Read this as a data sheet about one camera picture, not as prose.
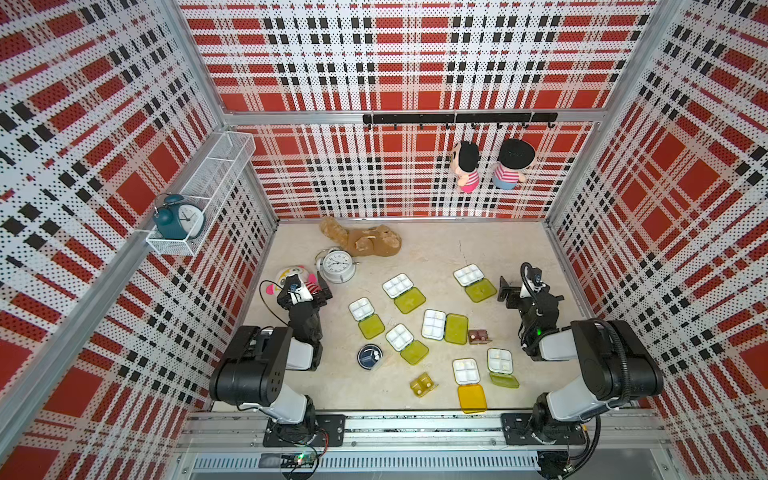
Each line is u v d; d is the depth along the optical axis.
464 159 0.93
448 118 0.88
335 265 1.02
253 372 0.45
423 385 0.80
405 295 0.99
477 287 1.01
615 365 0.45
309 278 0.97
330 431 0.73
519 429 0.72
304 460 0.69
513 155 0.93
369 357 0.85
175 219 0.61
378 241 1.02
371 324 0.93
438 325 0.92
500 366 0.84
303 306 0.77
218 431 0.75
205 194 0.79
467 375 0.82
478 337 0.88
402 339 0.88
